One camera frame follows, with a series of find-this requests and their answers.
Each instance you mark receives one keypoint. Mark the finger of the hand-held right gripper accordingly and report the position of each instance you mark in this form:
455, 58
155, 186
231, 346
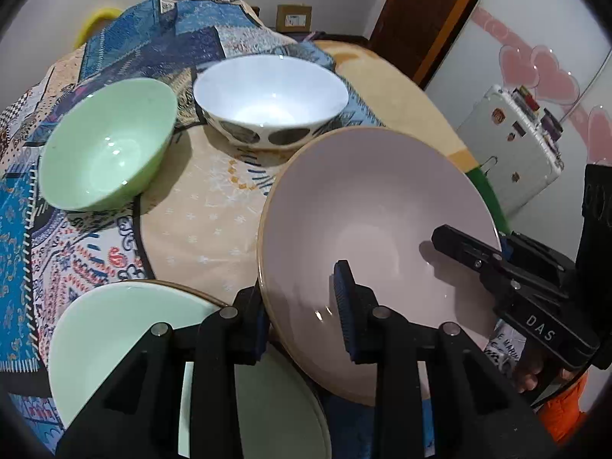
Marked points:
535, 260
466, 248

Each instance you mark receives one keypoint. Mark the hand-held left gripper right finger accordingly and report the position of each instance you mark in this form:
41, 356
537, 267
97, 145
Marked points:
344, 315

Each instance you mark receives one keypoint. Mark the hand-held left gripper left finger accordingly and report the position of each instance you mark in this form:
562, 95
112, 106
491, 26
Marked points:
260, 332

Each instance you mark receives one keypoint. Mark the pink bowl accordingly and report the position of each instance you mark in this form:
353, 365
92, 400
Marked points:
382, 210

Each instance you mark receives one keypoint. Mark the mint green plate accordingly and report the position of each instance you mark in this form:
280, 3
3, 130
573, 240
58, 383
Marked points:
110, 315

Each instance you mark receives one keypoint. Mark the green bowl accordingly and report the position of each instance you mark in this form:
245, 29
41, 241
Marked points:
105, 153

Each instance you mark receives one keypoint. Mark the white bowl with dark spots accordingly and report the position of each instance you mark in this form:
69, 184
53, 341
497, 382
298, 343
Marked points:
267, 91

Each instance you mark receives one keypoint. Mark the person's right hand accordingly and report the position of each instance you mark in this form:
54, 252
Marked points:
528, 376

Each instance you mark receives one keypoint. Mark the white printed cloth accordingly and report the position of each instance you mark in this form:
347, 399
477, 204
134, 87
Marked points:
502, 351

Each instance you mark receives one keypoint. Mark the orange cloth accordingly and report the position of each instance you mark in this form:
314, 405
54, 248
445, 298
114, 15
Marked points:
564, 416

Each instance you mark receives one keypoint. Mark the white wardrobe with pink hearts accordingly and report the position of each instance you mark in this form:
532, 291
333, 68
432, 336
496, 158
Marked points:
540, 19

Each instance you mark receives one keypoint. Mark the cardboard box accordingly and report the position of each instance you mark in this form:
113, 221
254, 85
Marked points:
294, 15

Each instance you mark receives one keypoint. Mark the patchwork bedspread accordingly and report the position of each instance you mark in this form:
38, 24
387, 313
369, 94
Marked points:
143, 43

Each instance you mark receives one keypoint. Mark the yellow foam arch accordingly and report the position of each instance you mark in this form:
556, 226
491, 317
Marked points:
98, 16

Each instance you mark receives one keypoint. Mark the wooden door frame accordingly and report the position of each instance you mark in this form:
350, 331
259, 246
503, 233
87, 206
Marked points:
420, 19

